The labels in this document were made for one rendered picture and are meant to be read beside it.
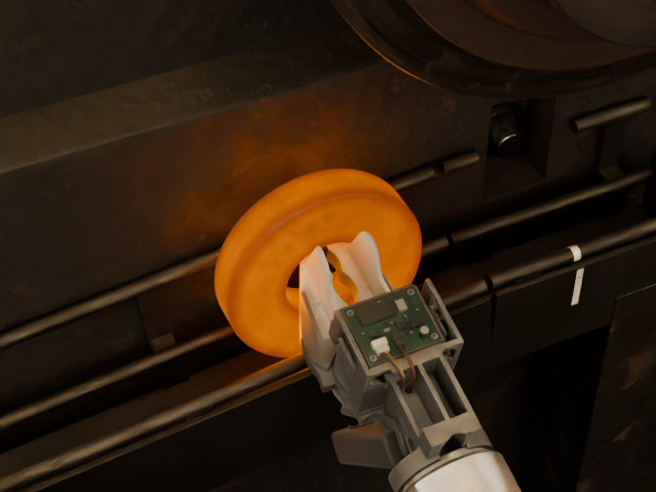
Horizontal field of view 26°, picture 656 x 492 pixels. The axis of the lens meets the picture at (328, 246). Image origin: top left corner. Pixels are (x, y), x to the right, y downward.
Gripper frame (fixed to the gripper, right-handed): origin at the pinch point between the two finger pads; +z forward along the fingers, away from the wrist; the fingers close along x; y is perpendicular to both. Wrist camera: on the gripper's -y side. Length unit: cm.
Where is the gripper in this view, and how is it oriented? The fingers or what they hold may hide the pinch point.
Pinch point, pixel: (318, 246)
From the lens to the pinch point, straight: 103.6
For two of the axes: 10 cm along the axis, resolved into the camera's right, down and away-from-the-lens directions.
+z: -4.1, -8.0, 4.5
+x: -9.1, 3.0, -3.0
